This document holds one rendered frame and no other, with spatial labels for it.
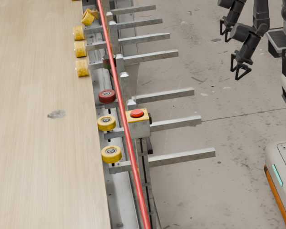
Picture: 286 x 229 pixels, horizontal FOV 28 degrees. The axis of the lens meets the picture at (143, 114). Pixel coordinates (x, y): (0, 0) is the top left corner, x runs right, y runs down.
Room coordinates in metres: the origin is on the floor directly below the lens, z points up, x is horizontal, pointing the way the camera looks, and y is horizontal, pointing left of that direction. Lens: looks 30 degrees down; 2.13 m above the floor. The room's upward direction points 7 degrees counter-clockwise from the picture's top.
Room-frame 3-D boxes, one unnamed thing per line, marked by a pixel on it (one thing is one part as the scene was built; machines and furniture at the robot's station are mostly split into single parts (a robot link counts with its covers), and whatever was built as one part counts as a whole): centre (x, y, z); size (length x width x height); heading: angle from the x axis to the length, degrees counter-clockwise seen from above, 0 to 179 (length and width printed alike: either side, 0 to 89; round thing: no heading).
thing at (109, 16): (2.86, 0.11, 0.90); 0.04 x 0.04 x 0.48; 4
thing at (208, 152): (1.91, -0.05, 0.82); 0.43 x 0.03 x 0.04; 94
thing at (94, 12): (3.39, 0.25, 0.95); 0.10 x 0.04 x 0.10; 94
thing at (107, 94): (2.39, 0.16, 0.85); 0.08 x 0.08 x 0.11
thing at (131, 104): (1.86, 0.04, 0.90); 0.04 x 0.04 x 0.48; 4
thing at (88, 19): (3.39, 0.27, 0.93); 0.09 x 0.08 x 0.09; 94
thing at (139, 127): (1.60, 0.02, 1.18); 0.07 x 0.07 x 0.08; 4
